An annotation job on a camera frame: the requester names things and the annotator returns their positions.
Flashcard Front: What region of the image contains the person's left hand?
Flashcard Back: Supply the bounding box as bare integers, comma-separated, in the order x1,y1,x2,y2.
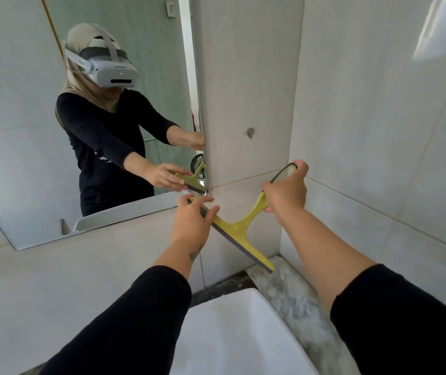
170,193,221,253

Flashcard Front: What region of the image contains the person's right hand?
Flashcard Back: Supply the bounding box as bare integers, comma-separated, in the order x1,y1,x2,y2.
262,160,310,226

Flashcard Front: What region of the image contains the yellow window squeegee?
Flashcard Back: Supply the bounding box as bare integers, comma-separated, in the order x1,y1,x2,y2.
187,162,298,274

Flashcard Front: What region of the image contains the person's left forearm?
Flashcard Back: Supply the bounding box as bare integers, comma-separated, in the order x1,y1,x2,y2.
40,241,204,375

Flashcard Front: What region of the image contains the person's right forearm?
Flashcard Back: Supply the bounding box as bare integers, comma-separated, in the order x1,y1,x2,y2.
279,209,446,375

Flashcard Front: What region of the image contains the white ceramic sink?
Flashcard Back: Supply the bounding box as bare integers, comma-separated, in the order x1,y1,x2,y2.
169,288,320,375

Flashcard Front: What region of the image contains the frameless wall mirror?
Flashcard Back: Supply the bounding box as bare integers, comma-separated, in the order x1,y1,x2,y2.
0,0,209,251

